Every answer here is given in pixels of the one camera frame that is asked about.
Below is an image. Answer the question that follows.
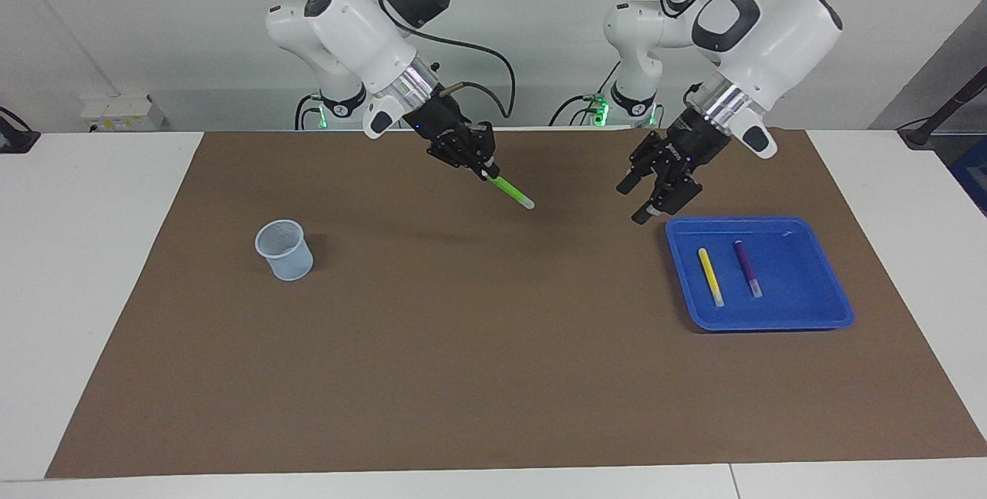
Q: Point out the green highlighter pen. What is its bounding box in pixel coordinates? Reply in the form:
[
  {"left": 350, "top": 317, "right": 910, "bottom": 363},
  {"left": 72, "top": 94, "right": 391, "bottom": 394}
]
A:
[{"left": 484, "top": 171, "right": 536, "bottom": 211}]

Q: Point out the yellow highlighter pen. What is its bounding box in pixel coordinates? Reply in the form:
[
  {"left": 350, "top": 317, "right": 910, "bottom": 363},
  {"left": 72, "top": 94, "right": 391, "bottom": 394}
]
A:
[{"left": 698, "top": 248, "right": 726, "bottom": 308}]

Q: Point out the purple highlighter pen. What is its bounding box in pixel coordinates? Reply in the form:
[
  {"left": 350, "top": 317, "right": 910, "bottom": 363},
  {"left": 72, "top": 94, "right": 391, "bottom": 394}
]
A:
[{"left": 733, "top": 240, "right": 764, "bottom": 299}]

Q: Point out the blue plastic tray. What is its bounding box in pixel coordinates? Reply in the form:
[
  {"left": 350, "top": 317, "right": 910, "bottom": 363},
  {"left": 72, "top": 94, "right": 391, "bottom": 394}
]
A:
[{"left": 665, "top": 215, "right": 855, "bottom": 332}]

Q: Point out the brown table mat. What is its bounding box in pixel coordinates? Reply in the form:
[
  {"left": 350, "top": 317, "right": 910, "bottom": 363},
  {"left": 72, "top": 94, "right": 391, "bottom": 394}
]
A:
[{"left": 45, "top": 127, "right": 987, "bottom": 479}]

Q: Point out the translucent plastic pen cup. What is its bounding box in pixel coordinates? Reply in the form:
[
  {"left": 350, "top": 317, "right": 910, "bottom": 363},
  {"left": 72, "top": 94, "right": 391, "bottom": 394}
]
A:
[{"left": 254, "top": 219, "right": 315, "bottom": 282}]

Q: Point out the black stand pole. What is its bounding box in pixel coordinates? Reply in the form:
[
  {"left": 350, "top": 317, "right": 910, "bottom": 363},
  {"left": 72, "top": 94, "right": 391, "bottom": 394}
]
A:
[{"left": 898, "top": 67, "right": 987, "bottom": 149}]

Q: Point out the blue box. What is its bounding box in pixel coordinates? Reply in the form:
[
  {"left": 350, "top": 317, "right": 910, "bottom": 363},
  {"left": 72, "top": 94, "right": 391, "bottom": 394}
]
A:
[{"left": 948, "top": 137, "right": 987, "bottom": 214}]

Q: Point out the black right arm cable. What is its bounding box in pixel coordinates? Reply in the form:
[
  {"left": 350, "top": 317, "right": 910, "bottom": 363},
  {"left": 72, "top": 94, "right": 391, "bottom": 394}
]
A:
[{"left": 370, "top": 0, "right": 517, "bottom": 119}]

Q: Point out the black base cable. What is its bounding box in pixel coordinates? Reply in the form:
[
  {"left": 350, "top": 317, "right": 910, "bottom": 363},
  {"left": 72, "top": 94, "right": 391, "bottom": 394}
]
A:
[
  {"left": 549, "top": 59, "right": 622, "bottom": 127},
  {"left": 295, "top": 93, "right": 323, "bottom": 131}
]

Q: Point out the white wall socket box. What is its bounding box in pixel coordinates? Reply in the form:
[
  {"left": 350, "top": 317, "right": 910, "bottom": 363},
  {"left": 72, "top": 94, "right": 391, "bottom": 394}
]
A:
[{"left": 81, "top": 94, "right": 167, "bottom": 133}]

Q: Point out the black clamp mount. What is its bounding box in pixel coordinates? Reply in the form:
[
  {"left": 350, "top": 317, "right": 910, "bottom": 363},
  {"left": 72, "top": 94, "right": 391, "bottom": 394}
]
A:
[{"left": 0, "top": 107, "right": 41, "bottom": 154}]

